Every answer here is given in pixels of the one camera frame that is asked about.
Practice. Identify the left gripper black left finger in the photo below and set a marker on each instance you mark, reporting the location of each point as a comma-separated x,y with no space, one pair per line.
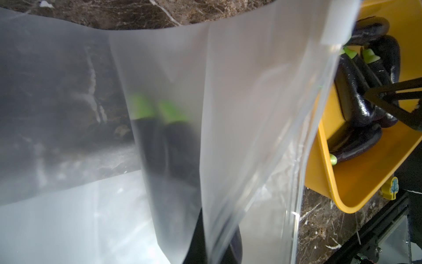
197,250

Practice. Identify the stack of clear zip-top bags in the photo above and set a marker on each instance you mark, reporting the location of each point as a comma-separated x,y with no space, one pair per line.
104,222

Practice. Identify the yellow plastic tray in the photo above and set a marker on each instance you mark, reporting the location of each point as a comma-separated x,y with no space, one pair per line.
351,184

